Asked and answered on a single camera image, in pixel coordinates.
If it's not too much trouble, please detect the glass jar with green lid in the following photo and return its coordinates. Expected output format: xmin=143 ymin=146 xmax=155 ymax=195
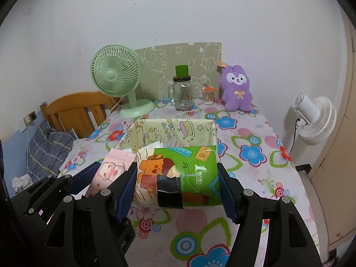
xmin=167 ymin=65 xmax=193 ymax=111

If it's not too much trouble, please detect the cartoon fabric storage box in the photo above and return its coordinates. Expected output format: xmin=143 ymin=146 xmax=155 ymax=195
xmin=115 ymin=118 xmax=218 ymax=162

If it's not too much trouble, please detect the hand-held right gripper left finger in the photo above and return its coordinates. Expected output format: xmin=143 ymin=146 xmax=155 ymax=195
xmin=37 ymin=161 xmax=138 ymax=267

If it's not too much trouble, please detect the green fan power cord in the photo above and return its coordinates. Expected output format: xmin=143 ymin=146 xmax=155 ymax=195
xmin=109 ymin=97 xmax=123 ymax=115

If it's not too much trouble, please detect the wall socket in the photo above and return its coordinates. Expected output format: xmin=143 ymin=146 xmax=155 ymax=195
xmin=23 ymin=111 xmax=37 ymax=126

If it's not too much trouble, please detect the green snack packet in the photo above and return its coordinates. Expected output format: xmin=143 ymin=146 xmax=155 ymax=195
xmin=133 ymin=145 xmax=223 ymax=210

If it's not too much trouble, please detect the black fan cable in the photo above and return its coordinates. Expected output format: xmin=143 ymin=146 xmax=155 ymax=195
xmin=289 ymin=118 xmax=301 ymax=159

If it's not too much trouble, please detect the white grey patterned cloth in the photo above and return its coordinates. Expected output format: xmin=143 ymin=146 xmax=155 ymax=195
xmin=12 ymin=174 xmax=34 ymax=193

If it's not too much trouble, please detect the purple plush bunny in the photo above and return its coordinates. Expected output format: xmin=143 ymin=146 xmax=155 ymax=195
xmin=218 ymin=65 xmax=253 ymax=112

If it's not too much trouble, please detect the cardboard sheet with drawings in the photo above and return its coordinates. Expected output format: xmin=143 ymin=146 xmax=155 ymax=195
xmin=134 ymin=42 xmax=222 ymax=101

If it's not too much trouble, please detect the wooden headboard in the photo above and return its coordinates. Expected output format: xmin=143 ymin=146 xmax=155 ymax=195
xmin=40 ymin=90 xmax=119 ymax=140

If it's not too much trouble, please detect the white circulator fan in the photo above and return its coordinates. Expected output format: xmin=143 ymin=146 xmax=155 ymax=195
xmin=292 ymin=95 xmax=338 ymax=146

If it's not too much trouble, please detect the green desk fan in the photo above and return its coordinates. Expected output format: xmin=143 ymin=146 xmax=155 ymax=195
xmin=90 ymin=44 xmax=155 ymax=119

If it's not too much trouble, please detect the grey plaid pillow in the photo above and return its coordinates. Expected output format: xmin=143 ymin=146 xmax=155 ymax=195
xmin=26 ymin=119 xmax=78 ymax=184

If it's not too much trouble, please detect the white socket cable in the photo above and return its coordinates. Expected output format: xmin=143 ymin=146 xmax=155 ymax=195
xmin=26 ymin=124 xmax=32 ymax=173

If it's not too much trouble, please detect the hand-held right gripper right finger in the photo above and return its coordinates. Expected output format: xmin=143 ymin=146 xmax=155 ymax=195
xmin=217 ymin=163 xmax=318 ymax=267

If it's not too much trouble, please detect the floral tablecloth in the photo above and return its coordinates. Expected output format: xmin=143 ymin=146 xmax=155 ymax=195
xmin=57 ymin=100 xmax=320 ymax=267

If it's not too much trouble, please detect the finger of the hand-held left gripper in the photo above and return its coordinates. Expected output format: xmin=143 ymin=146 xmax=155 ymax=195
xmin=68 ymin=163 xmax=101 ymax=196

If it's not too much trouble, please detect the pink cartoon tissue packet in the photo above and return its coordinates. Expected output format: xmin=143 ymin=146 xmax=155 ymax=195
xmin=85 ymin=149 xmax=134 ymax=198

